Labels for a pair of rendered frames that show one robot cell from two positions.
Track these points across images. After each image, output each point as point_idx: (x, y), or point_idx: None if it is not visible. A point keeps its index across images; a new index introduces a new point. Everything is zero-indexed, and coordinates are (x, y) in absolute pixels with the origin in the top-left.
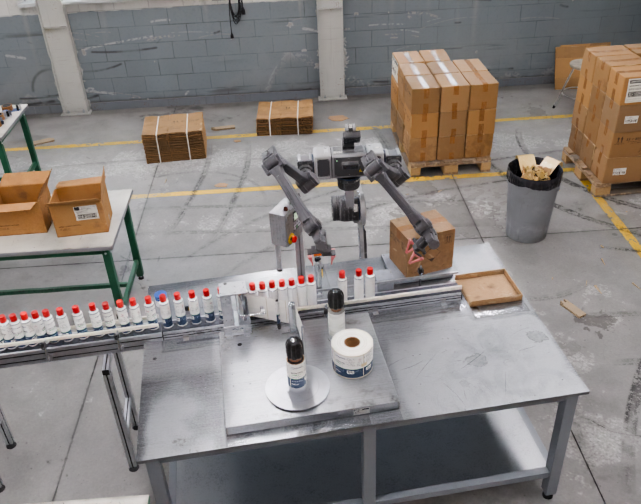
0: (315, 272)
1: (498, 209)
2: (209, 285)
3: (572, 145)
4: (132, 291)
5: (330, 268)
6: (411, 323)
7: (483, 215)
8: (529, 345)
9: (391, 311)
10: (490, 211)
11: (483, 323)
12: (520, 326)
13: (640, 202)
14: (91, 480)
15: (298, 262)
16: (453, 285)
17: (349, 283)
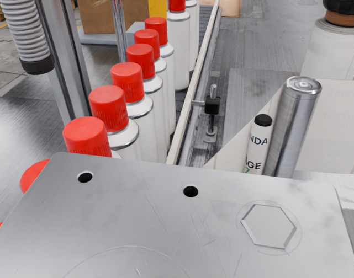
0: (118, 33)
1: (1, 57)
2: None
3: None
4: None
5: (30, 91)
6: (258, 52)
7: None
8: (323, 7)
9: (217, 60)
10: None
11: (275, 16)
12: (288, 5)
13: (74, 17)
14: None
15: (61, 18)
16: (202, 6)
17: (102, 81)
